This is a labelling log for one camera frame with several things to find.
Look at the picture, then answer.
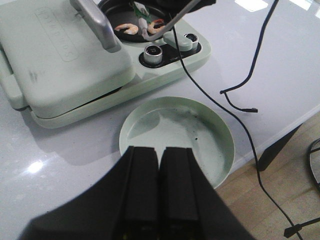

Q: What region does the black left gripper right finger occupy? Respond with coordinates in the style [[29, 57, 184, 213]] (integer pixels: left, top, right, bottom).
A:
[[159, 147, 253, 240]]

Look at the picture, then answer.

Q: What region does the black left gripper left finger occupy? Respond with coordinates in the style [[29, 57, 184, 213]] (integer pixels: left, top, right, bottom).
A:
[[19, 146, 159, 240]]

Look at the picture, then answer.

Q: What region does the mint green breakfast maker lid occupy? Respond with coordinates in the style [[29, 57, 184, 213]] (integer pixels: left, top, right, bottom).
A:
[[0, 0, 136, 119]]

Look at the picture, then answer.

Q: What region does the cooked shrimp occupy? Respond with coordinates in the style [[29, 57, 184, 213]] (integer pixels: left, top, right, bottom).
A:
[[147, 18, 166, 35], [114, 23, 139, 35]]

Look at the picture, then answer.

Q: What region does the mint green breakfast maker base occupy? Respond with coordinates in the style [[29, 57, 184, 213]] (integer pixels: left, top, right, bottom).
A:
[[30, 19, 211, 129]]

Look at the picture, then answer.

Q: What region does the mint green round plate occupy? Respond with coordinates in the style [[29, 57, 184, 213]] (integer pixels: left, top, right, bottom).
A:
[[119, 96, 235, 188]]

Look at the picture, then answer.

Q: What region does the black table leg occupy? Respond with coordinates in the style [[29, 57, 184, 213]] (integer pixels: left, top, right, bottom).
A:
[[257, 124, 302, 172]]

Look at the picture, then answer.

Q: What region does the left silver control knob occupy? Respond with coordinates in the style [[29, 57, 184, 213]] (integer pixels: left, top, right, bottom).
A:
[[143, 45, 163, 65]]

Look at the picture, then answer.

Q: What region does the silver control knob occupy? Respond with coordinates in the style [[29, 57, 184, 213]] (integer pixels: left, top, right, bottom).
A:
[[143, 45, 163, 65], [184, 33, 199, 50]]

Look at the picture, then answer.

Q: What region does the right silver control knob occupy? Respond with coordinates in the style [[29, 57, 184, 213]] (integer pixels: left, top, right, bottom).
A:
[[184, 33, 199, 50]]

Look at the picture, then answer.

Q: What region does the black round frying pan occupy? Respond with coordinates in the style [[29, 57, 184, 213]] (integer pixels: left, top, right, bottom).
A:
[[97, 0, 176, 43]]

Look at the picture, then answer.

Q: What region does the black hanging cable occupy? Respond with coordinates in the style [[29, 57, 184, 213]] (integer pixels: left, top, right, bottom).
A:
[[219, 0, 281, 113], [167, 12, 320, 240]]

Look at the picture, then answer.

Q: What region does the mint green pan handle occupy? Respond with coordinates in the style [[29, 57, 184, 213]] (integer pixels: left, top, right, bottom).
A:
[[163, 31, 193, 52]]

